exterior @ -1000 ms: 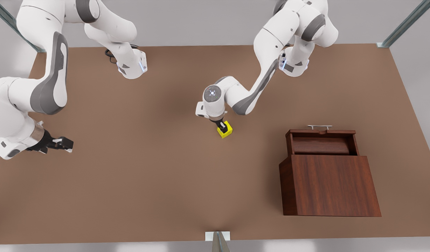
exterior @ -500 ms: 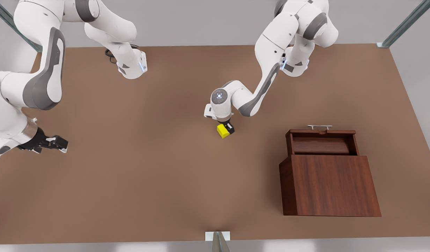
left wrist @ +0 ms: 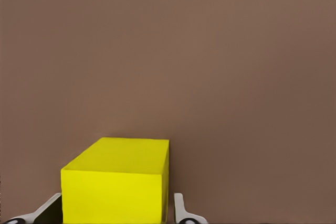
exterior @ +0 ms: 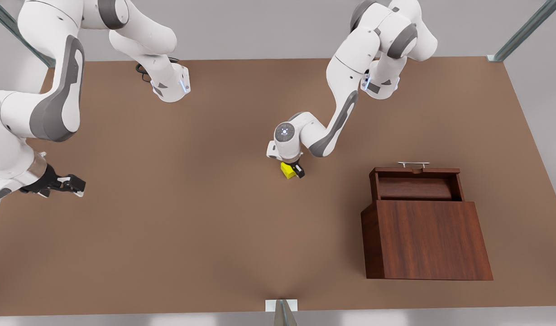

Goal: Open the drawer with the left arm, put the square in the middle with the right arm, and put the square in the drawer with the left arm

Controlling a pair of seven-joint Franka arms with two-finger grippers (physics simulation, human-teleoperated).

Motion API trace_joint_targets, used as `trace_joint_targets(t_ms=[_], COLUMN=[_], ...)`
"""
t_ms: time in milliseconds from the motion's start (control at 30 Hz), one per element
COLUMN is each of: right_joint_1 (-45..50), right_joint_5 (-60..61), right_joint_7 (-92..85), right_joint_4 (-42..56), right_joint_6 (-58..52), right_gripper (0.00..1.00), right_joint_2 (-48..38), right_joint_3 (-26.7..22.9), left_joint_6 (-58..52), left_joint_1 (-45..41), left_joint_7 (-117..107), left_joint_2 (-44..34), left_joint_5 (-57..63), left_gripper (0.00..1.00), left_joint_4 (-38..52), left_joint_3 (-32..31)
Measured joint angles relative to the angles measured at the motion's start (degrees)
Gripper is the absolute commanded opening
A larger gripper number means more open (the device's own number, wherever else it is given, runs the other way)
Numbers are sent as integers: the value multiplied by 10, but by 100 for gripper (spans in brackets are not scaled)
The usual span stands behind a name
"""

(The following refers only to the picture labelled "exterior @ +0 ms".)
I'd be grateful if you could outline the dark wooden cabinet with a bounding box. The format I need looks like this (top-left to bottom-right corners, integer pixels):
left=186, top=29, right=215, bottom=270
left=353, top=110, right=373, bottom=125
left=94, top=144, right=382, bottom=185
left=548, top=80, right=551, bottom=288
left=360, top=200, right=494, bottom=282

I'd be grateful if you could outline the wooden drawer with silver handle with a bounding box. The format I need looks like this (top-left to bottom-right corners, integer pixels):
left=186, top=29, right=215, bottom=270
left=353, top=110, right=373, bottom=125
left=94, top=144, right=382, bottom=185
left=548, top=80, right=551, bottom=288
left=369, top=162, right=465, bottom=202

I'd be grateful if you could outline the black cable loop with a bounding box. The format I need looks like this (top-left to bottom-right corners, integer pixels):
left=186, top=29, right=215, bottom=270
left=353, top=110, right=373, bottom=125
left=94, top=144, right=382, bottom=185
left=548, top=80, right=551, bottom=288
left=135, top=57, right=181, bottom=84

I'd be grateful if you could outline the silver frame post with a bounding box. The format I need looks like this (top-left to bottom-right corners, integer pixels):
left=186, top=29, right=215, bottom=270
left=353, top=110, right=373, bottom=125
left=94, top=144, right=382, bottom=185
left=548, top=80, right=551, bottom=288
left=0, top=0, right=57, bottom=68
left=265, top=298, right=298, bottom=326
left=486, top=0, right=556, bottom=62

